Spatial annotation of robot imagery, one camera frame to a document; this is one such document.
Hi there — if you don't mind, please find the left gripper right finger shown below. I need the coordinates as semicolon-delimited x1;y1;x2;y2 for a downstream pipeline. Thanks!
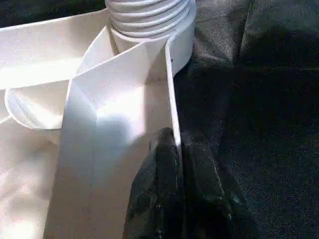
179;131;261;239

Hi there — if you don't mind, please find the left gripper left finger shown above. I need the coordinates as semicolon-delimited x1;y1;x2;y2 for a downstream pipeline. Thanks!
123;127;183;239

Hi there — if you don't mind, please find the white plastic table top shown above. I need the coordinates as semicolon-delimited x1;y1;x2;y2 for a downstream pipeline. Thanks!
0;9;196;239

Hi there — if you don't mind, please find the white plastic table leg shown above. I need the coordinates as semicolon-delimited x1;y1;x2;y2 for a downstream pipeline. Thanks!
104;0;193;40

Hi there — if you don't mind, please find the black work mat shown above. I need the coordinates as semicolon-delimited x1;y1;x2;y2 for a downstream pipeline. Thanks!
0;0;319;239

